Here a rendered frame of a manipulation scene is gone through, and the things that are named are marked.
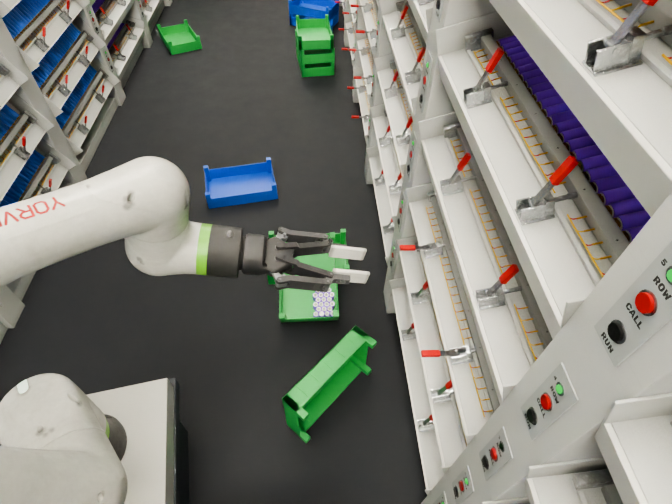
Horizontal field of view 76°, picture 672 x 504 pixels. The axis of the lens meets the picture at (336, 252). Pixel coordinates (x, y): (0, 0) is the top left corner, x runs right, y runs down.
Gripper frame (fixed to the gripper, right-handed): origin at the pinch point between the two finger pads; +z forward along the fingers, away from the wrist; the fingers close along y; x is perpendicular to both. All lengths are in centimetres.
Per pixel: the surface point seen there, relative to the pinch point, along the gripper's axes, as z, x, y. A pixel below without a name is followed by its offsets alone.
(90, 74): -103, -66, -161
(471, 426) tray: 21.8, -8.0, 27.4
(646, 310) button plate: 9, 41, 36
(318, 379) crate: 3.1, -46.9, 2.1
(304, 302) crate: 3, -64, -34
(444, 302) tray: 22.6, -7.5, 1.6
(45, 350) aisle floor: -80, -85, -21
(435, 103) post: 16.1, 19.5, -30.3
